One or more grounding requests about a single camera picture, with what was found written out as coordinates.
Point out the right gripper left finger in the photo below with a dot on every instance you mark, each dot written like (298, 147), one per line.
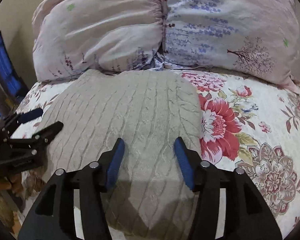
(52, 214)

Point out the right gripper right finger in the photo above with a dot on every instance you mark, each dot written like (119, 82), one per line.
(247, 216)

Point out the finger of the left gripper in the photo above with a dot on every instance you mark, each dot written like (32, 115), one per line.
(12, 122)
(39, 140)

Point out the beige cable knit sweater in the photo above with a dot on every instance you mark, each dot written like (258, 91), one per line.
(148, 110)

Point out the blue lit screen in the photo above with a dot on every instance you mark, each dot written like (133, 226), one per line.
(11, 82)

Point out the floral quilted bedspread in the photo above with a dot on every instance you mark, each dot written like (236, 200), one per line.
(245, 123)

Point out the pink lavender floral pillow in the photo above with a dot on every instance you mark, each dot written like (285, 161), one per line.
(257, 37)

